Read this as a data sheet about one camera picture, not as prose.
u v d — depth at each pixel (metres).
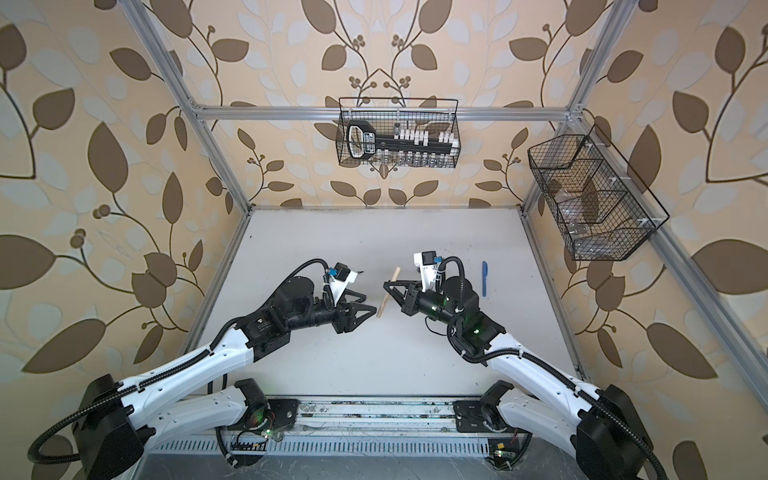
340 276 0.63
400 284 0.68
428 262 0.66
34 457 0.39
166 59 0.81
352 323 0.65
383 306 0.72
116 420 0.40
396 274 0.69
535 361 0.49
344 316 0.63
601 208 0.74
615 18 0.72
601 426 0.39
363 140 0.84
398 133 0.81
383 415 0.75
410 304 0.63
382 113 0.91
